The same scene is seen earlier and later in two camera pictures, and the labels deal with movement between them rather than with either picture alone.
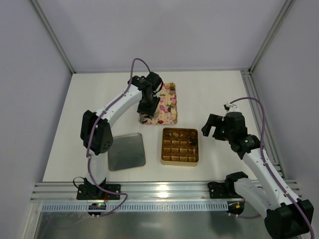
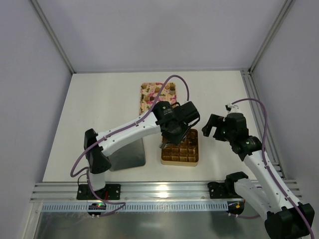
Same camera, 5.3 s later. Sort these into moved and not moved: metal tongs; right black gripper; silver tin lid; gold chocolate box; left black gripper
Moved: metal tongs; left black gripper
Not moved: gold chocolate box; right black gripper; silver tin lid
